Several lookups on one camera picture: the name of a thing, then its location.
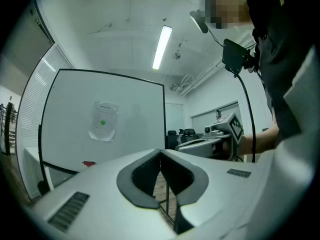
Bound person's head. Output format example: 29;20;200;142
201;0;254;30

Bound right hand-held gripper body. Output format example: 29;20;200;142
201;112;245;162

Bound black chest-mounted box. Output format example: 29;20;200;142
221;38;251;78

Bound person's black shirt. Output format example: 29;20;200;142
246;0;320;149

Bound black framed whiteboard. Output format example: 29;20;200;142
37;68;167;192

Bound person's right hand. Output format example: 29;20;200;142
219;139;232;160

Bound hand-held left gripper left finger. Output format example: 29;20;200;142
116;148;161;210

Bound person's right forearm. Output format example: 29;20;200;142
238;127;280;158

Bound black cable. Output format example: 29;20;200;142
234;73;257;164

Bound white window blinds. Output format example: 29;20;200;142
15;43;76;200

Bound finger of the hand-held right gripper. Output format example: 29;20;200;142
174;137;224;158

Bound black head camera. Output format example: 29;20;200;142
189;8;210;34

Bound ceiling tube light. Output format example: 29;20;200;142
152;25;173;70

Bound white printed paper sheet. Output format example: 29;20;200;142
87;100;120;143

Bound black office chair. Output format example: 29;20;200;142
166;130;179;150
178;128;201;144

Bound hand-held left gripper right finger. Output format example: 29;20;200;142
159;148;210;236

